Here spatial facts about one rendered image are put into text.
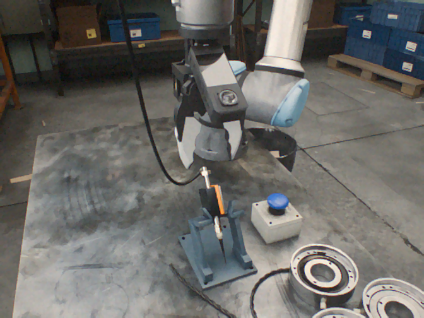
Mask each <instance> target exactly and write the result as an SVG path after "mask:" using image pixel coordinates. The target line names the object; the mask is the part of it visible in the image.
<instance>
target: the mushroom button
mask: <svg viewBox="0 0 424 318"><path fill-rule="evenodd" d="M267 203H268V205H269V206H270V207H272V208H274V209H275V210H277V211H278V210H280V209H284V208H286V207H287V206H288V203H289V200H288V198H287V197H286V196H285V195H283V194H272V195H270V196H269V197H268V200H267Z"/></svg>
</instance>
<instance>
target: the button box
mask: <svg viewBox="0 0 424 318"><path fill-rule="evenodd" d="M302 219H303V217H301V216H300V215H299V214H298V211H297V210H296V209H295V208H294V207H293V206H292V205H291V204H290V203H288V206H287V207H286V208H284V209H280V210H278V211H277V210H275V209H274V208H272V207H270V206H269V205H268V203H267V200H265V201H262V202H259V203H254V204H252V216H251V222H252V223H253V225H254V226H255V228H256V229H257V231H258V232H259V233H260V235H261V237H262V239H263V240H264V241H265V243H266V244H271V243H274V242H279V241H282V240H283V239H288V238H291V237H296V236H299V235H300V227H301V223H302Z"/></svg>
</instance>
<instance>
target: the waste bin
mask: <svg viewBox="0 0 424 318"><path fill-rule="evenodd" d="M246 129H248V130H249V131H250V133H251V134H252V135H253V136H254V137H256V138H257V139H258V140H259V142H260V143H261V144H262V145H263V146H265V147H266V148H267V150H268V151H269V152H270V151H278V152H279V157H276V159H277V160H278V161H279V162H280V163H282V164H283V165H284V166H285V168H286V169H287V170H288V171H289V172H292V170H293V166H294V163H295V157H296V152H297V142H296V141H295V139H294V138H293V137H292V136H290V135H288V134H287V133H285V132H282V131H280V130H278V129H274V128H269V127H250V128H246Z"/></svg>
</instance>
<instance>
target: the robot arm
mask: <svg viewBox="0 0 424 318"><path fill-rule="evenodd" d="M312 1H313V0H274V4H273V11H272V12H271V13H272V14H271V17H270V22H269V28H268V36H267V39H266V46H265V50H264V57H263V58H262V59H261V60H260V61H259V62H257V63H256V64H255V68H254V72H251V71H246V66H245V64H244V63H243V62H240V61H228V59H227V55H226V54H225V51H224V49H223V46H221V44H219V43H218V39H219V38H226V37H229V36H230V35H231V23H230V22H231V21H233V13H234V0H171V3H172V6H176V12H177V21H178V22H179V24H178V29H179V36H180V37H182V38H184V49H185V59H183V60H182V62H174V63H172V76H173V87H174V96H175V98H176V99H177V100H178V102H177V103H176V104H175V109H174V122H175V135H176V138H177V144H178V149H179V155H180V157H181V160H182V162H183V164H184V165H185V168H186V169H190V167H191V165H192V163H193V162H194V160H193V153H194V152H195V154H197V155H198V156H200V157H202V158H203V159H206V160H210V161H216V162H227V161H232V160H236V159H239V158H240V157H242V156H244V155H245V154H246V153H247V152H248V147H249V140H248V137H247V135H246V133H245V128H244V121H245V120H249V121H255V122H261V124H267V125H271V126H273V127H274V126H278V127H292V126H293V125H294V124H295V123H296V122H297V120H298V118H299V117H300V114H301V113H302V111H303V108H304V107H305V103H306V100H307V97H308V94H309V86H310V85H309V81H308V80H306V79H304V78H303V77H304V74H305V71H304V70H303V68H302V67H301V65H300V60H301V56H302V51H303V45H304V42H305V36H306V32H307V27H308V22H309V17H310V10H311V7H312ZM183 64H184V65H183ZM175 75H176V88H177V90H176V89H175ZM194 111H195V112H198V113H199V120H197V119H196V118H195V117H194Z"/></svg>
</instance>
